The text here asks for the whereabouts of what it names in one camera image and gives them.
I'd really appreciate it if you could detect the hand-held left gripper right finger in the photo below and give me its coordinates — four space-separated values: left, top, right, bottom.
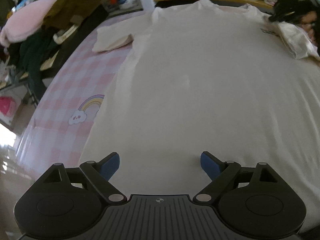
192 151 280 205

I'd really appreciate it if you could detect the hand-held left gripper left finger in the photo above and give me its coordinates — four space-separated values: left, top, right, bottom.
41 151 127 205

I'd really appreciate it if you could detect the cream t-shirt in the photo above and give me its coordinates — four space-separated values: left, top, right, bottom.
79 0 320 198

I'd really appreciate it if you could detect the person's right hand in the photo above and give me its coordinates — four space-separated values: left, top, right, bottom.
299 14 320 39

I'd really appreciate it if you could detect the pink checked cartoon desk mat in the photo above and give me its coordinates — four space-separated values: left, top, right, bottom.
15 4 253 178

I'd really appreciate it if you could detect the dark green clothing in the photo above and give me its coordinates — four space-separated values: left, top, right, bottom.
10 27 62 103

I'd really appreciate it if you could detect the olive green jacket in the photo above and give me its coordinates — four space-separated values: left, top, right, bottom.
42 0 110 32

